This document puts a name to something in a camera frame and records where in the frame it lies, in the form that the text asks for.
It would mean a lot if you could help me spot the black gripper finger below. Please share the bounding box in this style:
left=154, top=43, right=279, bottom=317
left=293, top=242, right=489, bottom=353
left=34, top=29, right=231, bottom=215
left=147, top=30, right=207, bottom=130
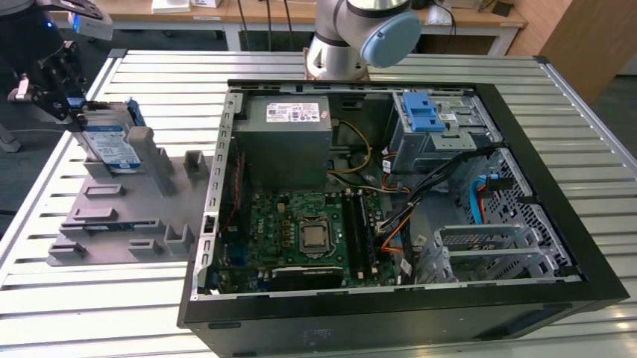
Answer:
left=38, top=40, right=88, bottom=132
left=7, top=78, right=68, bottom=122

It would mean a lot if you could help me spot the hard disk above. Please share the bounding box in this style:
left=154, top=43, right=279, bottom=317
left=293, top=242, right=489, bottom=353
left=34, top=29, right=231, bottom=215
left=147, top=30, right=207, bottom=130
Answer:
left=67, top=95, right=147, bottom=175

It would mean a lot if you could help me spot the blue data wire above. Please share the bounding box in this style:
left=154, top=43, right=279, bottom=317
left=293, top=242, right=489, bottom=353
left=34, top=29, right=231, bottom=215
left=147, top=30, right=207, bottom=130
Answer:
left=468, top=175, right=498, bottom=227

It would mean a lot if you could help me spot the metal disk bay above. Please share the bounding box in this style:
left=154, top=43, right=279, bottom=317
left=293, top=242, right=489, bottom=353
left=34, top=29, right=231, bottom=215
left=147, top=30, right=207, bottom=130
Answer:
left=416, top=223, right=573, bottom=284

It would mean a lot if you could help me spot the white stand foot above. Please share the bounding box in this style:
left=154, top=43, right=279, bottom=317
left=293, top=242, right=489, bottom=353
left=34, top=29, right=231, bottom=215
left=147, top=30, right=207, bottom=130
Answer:
left=0, top=125, right=24, bottom=153

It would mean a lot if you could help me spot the grey parts rack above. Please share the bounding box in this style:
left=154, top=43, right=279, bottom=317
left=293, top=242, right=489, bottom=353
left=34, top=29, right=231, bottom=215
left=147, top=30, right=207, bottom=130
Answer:
left=46, top=126, right=215, bottom=266

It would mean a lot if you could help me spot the RAM stick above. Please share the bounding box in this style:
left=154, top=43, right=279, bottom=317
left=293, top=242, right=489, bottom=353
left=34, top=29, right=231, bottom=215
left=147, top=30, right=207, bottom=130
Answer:
left=360, top=189, right=380, bottom=277
left=83, top=222, right=135, bottom=232

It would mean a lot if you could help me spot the black case fan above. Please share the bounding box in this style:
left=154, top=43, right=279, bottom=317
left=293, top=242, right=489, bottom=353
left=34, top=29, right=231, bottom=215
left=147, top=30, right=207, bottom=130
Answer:
left=221, top=147, right=253, bottom=239

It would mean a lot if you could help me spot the grey power supply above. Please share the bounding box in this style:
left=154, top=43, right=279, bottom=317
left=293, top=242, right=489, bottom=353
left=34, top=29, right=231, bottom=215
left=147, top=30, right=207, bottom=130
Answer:
left=233, top=95, right=334, bottom=193

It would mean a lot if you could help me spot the green motherboard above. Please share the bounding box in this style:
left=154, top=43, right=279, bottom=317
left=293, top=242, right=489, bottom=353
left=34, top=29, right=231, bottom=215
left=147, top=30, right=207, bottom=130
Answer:
left=221, top=189, right=402, bottom=292

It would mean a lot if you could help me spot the CPU socket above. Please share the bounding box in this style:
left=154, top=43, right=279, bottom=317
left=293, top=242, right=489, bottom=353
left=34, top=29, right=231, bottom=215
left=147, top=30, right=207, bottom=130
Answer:
left=297, top=215, right=334, bottom=261

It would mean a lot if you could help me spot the silver CPU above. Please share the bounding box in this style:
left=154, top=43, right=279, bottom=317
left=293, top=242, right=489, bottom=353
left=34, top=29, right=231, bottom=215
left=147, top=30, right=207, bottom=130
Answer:
left=302, top=225, right=327, bottom=249

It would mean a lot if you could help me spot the black graphics card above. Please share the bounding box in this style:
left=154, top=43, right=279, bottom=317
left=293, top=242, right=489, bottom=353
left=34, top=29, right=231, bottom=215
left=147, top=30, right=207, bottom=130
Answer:
left=271, top=264, right=345, bottom=291

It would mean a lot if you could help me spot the black RAM slot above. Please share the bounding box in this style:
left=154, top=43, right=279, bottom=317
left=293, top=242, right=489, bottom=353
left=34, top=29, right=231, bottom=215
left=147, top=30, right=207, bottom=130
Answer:
left=343, top=189, right=364, bottom=280

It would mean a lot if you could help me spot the blue plastic drive latch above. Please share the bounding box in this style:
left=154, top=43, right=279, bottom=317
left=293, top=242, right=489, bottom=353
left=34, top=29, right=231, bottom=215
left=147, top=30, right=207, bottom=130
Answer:
left=402, top=91, right=448, bottom=132

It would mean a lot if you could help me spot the grey metal drive cage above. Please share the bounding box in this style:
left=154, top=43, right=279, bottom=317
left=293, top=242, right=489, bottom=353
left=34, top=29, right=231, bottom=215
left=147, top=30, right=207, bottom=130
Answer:
left=390, top=90, right=504, bottom=175

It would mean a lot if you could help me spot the black PC case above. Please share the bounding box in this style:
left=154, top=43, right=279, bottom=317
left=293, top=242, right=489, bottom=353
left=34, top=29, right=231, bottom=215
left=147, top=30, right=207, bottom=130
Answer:
left=178, top=78, right=632, bottom=358

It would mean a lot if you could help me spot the brown wooden cabinet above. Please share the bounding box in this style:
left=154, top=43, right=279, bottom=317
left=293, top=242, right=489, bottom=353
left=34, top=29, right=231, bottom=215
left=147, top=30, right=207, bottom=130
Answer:
left=510, top=0, right=637, bottom=105

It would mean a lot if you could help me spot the silver camera box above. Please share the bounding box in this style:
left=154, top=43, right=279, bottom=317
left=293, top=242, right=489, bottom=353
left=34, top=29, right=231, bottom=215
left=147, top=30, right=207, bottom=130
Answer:
left=68, top=10, right=115, bottom=41

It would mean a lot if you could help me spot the wooden desk white frame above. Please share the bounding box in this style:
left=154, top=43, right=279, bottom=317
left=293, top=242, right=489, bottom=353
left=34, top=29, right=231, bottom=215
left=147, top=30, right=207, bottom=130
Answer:
left=92, top=0, right=529, bottom=57

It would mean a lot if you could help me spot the yellow wire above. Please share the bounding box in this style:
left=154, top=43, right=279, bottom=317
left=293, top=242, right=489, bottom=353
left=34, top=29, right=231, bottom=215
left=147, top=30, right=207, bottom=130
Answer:
left=330, top=119, right=374, bottom=175

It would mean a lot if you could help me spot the red wire with white label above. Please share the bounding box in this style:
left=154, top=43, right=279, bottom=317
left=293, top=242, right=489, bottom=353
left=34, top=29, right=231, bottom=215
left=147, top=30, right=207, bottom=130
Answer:
left=381, top=147, right=400, bottom=176

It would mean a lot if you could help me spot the black wire bundle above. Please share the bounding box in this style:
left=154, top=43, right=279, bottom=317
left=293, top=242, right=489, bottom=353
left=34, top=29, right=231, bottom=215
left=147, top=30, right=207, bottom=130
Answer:
left=377, top=147, right=504, bottom=234

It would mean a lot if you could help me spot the orange wire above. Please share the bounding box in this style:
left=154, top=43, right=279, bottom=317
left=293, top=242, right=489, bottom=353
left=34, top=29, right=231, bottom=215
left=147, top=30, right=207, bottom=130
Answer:
left=381, top=227, right=417, bottom=255

